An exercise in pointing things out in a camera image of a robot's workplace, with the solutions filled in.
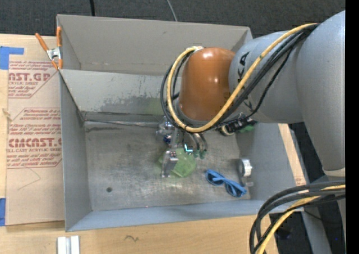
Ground brown cardboard board red print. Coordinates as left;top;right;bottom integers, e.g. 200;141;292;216
0;33;67;227

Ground clear glass cup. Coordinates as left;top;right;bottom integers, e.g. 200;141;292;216
237;158;255;188

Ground black cylinder on white bracket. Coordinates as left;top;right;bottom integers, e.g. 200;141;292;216
216;116;253;137

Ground light green sponge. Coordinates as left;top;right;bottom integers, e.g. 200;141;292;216
157;150;197;178

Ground grey metal bin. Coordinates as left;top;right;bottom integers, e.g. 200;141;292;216
56;13;304;233

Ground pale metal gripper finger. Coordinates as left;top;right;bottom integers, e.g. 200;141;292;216
161;150;180;178
156;120;173;147

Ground blue sunglasses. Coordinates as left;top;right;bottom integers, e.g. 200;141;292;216
205;169;248;198

